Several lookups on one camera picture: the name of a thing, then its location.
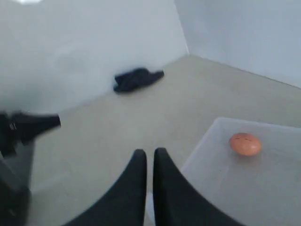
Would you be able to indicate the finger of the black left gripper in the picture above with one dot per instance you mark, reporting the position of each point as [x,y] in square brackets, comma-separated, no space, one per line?
[33,126]

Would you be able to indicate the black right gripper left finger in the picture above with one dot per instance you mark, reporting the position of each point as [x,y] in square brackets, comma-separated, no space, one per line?
[124,203]

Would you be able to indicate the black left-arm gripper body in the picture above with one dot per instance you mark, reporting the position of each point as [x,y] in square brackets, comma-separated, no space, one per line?
[9,137]

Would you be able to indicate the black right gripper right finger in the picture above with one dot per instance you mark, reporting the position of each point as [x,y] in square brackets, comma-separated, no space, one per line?
[176,202]

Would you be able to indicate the clear plastic bin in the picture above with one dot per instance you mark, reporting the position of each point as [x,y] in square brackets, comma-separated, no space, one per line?
[263,190]

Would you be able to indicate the brown egg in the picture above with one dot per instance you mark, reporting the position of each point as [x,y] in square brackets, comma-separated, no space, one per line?
[245,144]

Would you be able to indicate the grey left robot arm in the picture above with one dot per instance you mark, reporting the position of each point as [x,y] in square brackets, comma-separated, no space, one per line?
[14,191]

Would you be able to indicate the dark crumpled cloth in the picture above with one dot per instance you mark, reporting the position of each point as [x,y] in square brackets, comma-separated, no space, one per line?
[136,79]

